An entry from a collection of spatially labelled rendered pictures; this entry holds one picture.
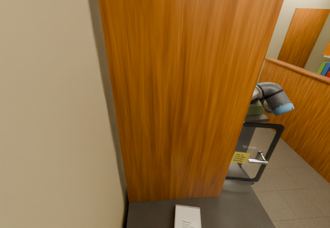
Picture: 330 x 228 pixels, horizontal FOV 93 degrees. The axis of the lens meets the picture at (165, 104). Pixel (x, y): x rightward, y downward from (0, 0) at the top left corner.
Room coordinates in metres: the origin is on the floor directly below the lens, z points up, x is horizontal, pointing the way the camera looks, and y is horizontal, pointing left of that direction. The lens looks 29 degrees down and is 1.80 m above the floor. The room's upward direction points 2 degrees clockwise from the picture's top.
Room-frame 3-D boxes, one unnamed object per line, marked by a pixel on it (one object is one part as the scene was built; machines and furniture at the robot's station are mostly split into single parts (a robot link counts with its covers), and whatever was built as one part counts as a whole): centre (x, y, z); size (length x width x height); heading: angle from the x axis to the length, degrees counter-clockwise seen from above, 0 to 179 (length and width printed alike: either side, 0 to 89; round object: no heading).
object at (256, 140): (0.58, -0.38, 1.19); 0.30 x 0.01 x 0.40; 86
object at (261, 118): (1.43, -0.85, 0.92); 0.32 x 0.32 x 0.04; 12
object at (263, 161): (0.55, -0.46, 1.20); 0.10 x 0.05 x 0.03; 86
